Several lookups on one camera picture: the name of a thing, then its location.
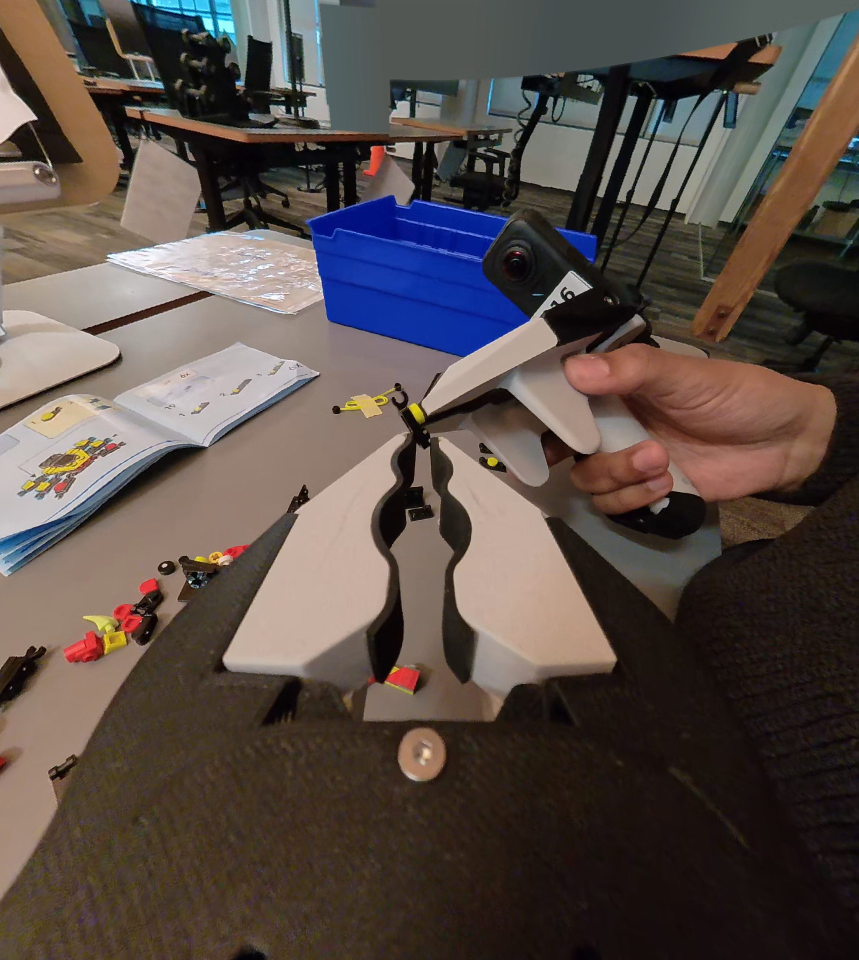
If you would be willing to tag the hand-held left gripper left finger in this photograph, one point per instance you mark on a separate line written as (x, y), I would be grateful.
(309, 592)

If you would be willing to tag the black lego hinge plate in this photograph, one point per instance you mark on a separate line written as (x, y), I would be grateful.
(420, 435)

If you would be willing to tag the white paper sheet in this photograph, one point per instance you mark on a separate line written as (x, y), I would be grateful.
(392, 180)
(159, 191)

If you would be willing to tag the tan framed panel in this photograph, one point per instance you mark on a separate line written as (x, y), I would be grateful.
(73, 112)

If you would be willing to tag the wooden topped desk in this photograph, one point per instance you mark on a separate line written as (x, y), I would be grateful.
(287, 133)

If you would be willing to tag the silver monitor stand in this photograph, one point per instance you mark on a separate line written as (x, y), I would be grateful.
(39, 352)

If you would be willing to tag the black lego bracket piece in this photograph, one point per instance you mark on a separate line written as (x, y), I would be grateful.
(420, 514)
(414, 496)

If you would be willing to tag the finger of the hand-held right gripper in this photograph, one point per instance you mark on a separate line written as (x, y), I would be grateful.
(497, 352)
(474, 409)

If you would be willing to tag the blue plastic bin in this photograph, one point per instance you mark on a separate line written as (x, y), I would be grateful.
(399, 285)

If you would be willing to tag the lego instruction booklet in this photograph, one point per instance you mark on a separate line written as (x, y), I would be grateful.
(197, 405)

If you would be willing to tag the black knit sweater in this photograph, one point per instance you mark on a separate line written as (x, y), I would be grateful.
(812, 675)

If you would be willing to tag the yellow tape strip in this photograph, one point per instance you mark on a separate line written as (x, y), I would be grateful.
(369, 407)

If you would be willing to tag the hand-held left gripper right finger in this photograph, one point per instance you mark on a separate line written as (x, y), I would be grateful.
(534, 600)

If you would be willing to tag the wooden post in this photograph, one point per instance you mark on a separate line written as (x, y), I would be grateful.
(797, 172)

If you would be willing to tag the black office chair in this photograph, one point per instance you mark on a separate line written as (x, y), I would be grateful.
(834, 300)
(257, 67)

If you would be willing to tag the black standing desk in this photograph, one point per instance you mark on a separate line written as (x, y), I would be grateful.
(609, 150)

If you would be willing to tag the pile of lego pieces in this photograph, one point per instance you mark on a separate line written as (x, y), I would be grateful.
(84, 649)

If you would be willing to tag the person's right hand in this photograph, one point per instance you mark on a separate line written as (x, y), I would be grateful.
(737, 435)

